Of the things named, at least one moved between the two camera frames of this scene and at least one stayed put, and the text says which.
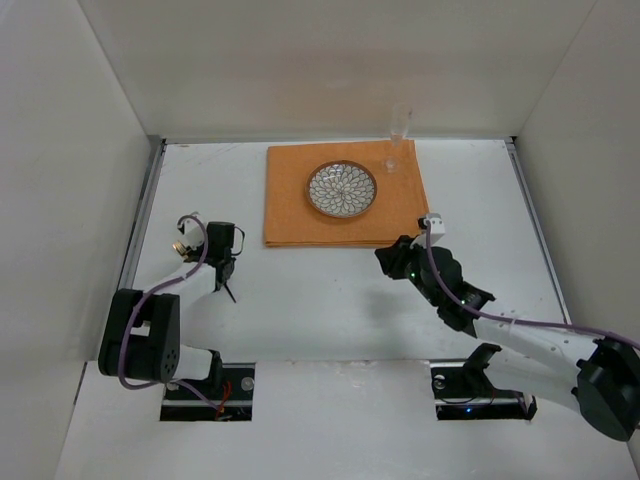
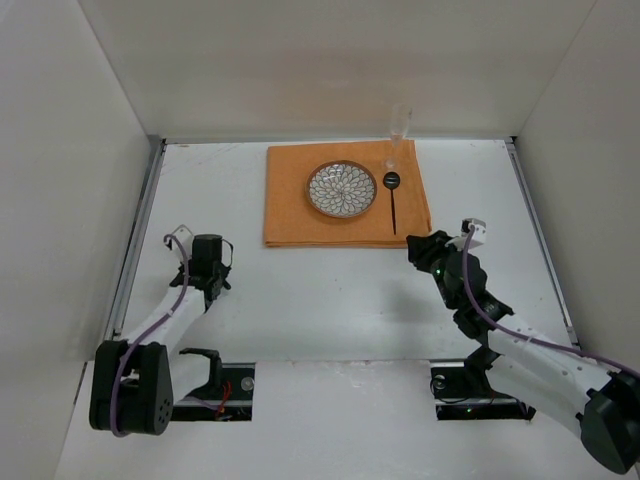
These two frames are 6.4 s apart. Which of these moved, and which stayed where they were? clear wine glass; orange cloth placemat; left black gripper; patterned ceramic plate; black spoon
Moved: black spoon; left black gripper
Stayed: clear wine glass; orange cloth placemat; patterned ceramic plate
